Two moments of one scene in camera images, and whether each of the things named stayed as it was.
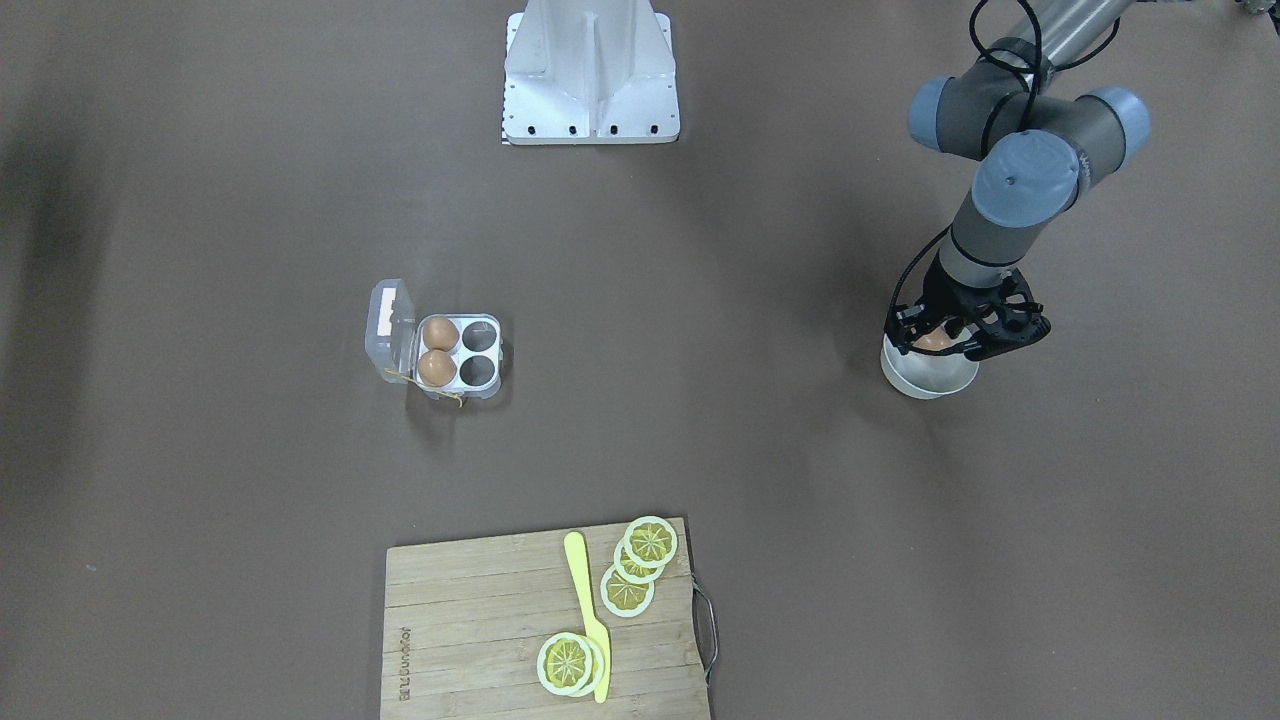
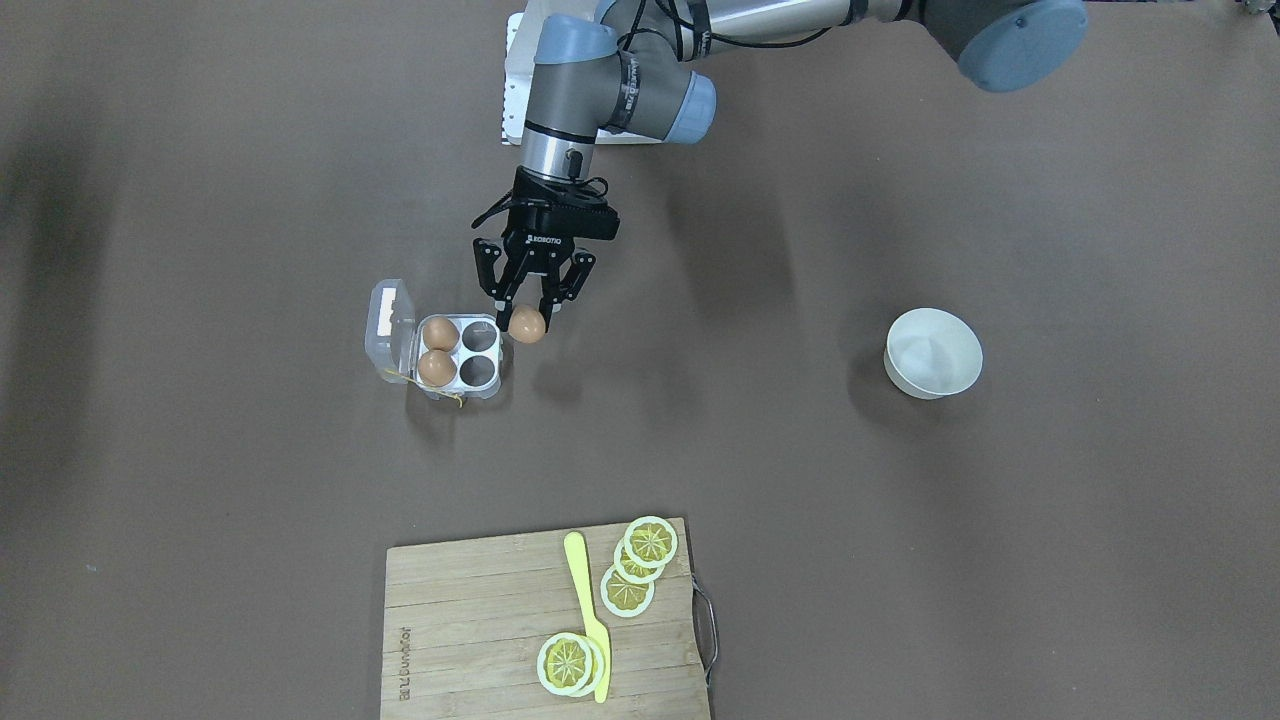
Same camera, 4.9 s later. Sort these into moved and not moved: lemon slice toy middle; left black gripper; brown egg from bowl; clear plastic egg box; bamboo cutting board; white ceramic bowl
Moved: brown egg from bowl; left black gripper
Not moved: white ceramic bowl; bamboo cutting board; clear plastic egg box; lemon slice toy middle
